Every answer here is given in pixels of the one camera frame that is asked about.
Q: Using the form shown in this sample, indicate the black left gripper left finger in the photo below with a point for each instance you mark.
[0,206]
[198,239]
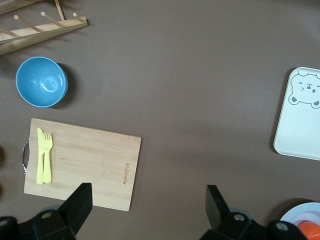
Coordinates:
[80,202]

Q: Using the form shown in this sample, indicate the wooden cutting board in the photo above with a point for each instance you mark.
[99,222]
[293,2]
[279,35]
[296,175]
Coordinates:
[95,160]

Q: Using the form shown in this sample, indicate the yellow plastic fork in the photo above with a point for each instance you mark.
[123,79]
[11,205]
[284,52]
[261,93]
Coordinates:
[48,165]

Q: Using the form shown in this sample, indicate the pale lavender round plate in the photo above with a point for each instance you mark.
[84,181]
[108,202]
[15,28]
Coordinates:
[292,215]

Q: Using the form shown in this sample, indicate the blue bowl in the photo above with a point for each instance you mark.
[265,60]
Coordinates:
[41,81]

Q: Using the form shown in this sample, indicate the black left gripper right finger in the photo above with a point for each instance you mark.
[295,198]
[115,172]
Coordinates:
[216,207]

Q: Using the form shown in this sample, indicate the wooden peg dish rack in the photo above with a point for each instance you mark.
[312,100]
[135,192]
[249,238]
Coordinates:
[45,27]

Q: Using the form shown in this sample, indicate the yellow plastic knife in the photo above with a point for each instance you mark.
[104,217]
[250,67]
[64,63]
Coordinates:
[40,160]

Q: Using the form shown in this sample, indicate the orange mandarin fruit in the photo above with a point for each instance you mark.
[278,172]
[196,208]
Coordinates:
[311,228]

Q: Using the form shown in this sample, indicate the cream tray with bear print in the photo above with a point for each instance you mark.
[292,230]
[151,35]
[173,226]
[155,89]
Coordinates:
[297,130]

